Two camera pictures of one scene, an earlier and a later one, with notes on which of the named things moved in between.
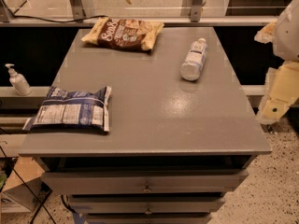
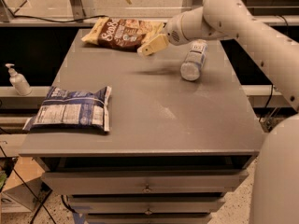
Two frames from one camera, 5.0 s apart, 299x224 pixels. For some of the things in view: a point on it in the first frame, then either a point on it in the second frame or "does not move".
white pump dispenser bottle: x=19 y=81 does not move
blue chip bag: x=86 y=107 does not move
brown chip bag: x=123 y=33 does not move
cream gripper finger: x=281 y=91 -> x=152 y=45
